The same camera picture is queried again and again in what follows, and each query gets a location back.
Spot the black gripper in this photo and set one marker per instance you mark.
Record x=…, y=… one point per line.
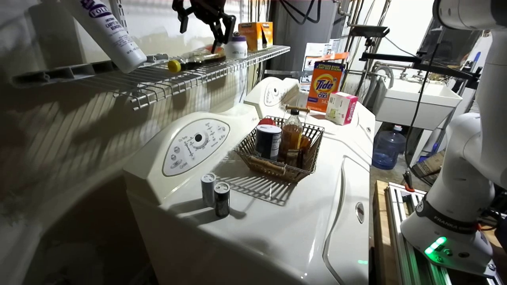
x=207, y=7

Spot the amber bottle with yellow cap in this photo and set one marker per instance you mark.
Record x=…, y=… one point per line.
x=193, y=61

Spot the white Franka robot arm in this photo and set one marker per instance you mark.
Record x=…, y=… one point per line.
x=465, y=168

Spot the amber bottle with yellow label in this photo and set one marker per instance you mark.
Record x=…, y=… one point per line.
x=291, y=135

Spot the white jar with purple lid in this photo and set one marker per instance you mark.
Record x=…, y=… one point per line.
x=237, y=48

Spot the orange cardboard box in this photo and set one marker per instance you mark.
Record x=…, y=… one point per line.
x=250, y=34

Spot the yellow cardboard box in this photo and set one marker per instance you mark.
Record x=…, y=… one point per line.
x=269, y=32

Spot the white tube with purple print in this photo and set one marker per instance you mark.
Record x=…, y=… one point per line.
x=113, y=37

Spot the grey water heater tank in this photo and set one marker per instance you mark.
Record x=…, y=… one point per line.
x=303, y=37

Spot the red container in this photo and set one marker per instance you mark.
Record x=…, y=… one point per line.
x=267, y=121

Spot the dark can with white lid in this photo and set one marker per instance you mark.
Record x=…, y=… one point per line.
x=269, y=141

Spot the orange Tide detergent box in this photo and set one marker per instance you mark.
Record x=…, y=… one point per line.
x=326, y=87

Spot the pink and white box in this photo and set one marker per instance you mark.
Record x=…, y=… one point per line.
x=341, y=108

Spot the wicker basket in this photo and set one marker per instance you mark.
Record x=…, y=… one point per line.
x=275, y=170

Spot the pale small spice canister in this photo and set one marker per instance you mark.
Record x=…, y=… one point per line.
x=208, y=189

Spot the dark small spice canister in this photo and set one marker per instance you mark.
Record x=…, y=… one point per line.
x=223, y=200

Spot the black tripod stand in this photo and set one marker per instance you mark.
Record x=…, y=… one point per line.
x=402, y=57

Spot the cream washing machine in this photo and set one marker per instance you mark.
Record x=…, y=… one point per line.
x=264, y=232

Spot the blue water jug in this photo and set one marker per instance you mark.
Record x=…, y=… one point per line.
x=389, y=149

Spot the white utility sink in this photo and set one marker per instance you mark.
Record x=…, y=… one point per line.
x=418, y=108

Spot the wooden platform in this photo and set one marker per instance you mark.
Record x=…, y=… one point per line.
x=381, y=232

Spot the grey plastic shelf bracket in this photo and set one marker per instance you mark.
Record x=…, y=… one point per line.
x=58, y=75

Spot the aluminium extrusion frame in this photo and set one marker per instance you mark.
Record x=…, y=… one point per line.
x=410, y=263

